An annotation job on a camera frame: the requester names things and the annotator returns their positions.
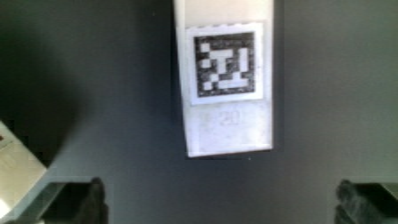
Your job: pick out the white table leg with tag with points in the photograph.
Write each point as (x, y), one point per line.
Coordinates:
(225, 32)

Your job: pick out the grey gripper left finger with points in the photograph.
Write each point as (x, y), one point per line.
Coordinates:
(68, 204)

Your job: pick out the white square table top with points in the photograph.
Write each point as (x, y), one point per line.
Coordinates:
(22, 170)

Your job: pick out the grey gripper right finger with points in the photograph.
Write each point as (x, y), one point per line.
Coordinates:
(367, 203)

